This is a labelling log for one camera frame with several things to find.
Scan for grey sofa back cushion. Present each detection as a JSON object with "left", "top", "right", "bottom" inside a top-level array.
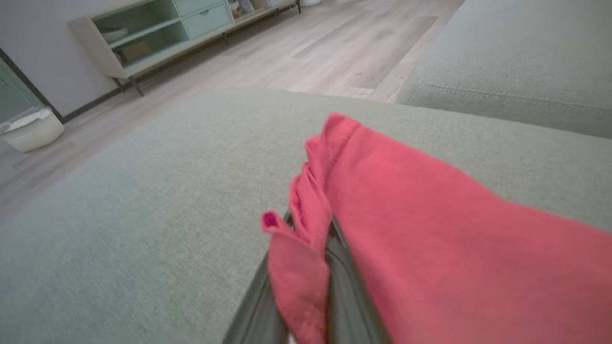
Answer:
[{"left": 395, "top": 0, "right": 612, "bottom": 140}]

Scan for white laundry basket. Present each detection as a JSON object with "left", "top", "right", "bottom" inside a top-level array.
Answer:
[{"left": 0, "top": 106, "right": 66, "bottom": 153}]

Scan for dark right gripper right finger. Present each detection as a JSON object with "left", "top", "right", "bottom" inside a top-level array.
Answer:
[{"left": 327, "top": 216, "right": 393, "bottom": 344}]

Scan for red Bulls 23 jersey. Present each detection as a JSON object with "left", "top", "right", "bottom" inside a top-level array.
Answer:
[{"left": 260, "top": 112, "right": 612, "bottom": 344}]

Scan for pale green shelf cabinet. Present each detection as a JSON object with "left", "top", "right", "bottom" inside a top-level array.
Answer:
[{"left": 68, "top": 0, "right": 303, "bottom": 97}]

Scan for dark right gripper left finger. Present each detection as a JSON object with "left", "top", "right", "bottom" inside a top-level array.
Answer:
[{"left": 222, "top": 210, "right": 294, "bottom": 344}]

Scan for white plates on shelf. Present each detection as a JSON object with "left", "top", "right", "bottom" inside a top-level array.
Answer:
[{"left": 99, "top": 26, "right": 130, "bottom": 43}]

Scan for brown box on shelf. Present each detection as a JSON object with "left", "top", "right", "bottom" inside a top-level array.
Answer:
[{"left": 119, "top": 40, "right": 153, "bottom": 64}]

